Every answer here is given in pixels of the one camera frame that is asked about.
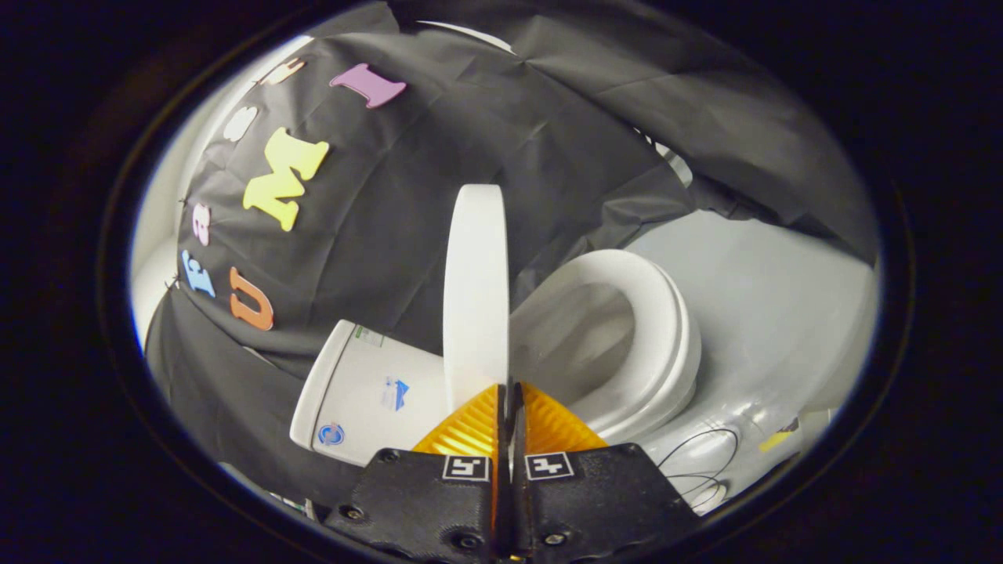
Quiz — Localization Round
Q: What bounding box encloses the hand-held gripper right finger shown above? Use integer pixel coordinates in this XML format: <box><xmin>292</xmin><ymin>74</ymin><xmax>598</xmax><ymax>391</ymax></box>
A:
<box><xmin>509</xmin><ymin>381</ymin><xmax>703</xmax><ymax>564</ymax></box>

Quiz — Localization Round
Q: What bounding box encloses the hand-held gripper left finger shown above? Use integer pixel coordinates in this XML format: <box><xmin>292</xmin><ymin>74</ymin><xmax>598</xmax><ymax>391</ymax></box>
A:
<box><xmin>323</xmin><ymin>382</ymin><xmax>512</xmax><ymax>564</ymax></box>

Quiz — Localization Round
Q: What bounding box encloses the white toilet lid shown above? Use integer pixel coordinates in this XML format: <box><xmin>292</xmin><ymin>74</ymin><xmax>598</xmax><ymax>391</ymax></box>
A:
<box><xmin>443</xmin><ymin>184</ymin><xmax>512</xmax><ymax>413</ymax></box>

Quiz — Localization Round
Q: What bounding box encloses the white ceramic toilet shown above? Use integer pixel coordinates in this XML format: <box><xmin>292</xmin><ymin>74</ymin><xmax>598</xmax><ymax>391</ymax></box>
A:
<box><xmin>310</xmin><ymin>262</ymin><xmax>703</xmax><ymax>468</ymax></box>

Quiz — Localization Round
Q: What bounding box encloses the white toilet tank cover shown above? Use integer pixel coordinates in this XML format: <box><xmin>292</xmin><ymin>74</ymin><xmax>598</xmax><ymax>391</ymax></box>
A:
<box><xmin>290</xmin><ymin>319</ymin><xmax>355</xmax><ymax>457</ymax></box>

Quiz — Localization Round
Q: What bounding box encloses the white toilet seat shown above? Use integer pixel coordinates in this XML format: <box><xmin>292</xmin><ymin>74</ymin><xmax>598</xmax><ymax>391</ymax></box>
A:
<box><xmin>509</xmin><ymin>249</ymin><xmax>692</xmax><ymax>430</ymax></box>

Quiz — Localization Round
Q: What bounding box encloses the yellow tape piece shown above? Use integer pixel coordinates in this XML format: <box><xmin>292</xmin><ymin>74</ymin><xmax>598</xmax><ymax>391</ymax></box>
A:
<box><xmin>759</xmin><ymin>418</ymin><xmax>801</xmax><ymax>454</ymax></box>

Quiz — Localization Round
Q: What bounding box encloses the black backdrop cloth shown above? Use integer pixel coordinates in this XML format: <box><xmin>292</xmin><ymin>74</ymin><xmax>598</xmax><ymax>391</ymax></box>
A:
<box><xmin>145</xmin><ymin>0</ymin><xmax>878</xmax><ymax>510</ymax></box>

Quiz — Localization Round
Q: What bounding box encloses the thin black cable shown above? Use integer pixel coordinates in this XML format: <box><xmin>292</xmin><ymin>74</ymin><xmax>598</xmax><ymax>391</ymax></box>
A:
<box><xmin>657</xmin><ymin>427</ymin><xmax>742</xmax><ymax>512</ymax></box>

